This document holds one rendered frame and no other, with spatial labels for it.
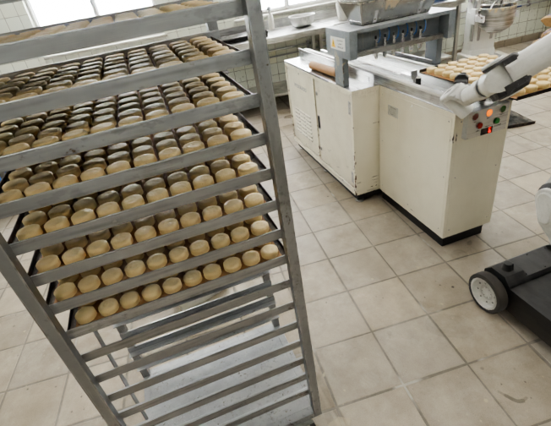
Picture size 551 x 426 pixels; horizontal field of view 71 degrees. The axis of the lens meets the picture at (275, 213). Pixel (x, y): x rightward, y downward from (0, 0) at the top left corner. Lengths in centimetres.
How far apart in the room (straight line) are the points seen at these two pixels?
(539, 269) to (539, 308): 24
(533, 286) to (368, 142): 129
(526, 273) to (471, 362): 50
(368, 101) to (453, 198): 81
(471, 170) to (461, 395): 113
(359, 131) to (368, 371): 149
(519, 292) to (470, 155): 72
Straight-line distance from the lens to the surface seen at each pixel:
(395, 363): 193
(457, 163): 223
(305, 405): 165
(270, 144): 88
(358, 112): 261
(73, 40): 82
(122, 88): 83
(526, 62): 148
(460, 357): 199
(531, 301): 207
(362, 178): 281
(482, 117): 218
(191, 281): 109
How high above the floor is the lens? 156
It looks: 32 degrees down
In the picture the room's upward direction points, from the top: 10 degrees counter-clockwise
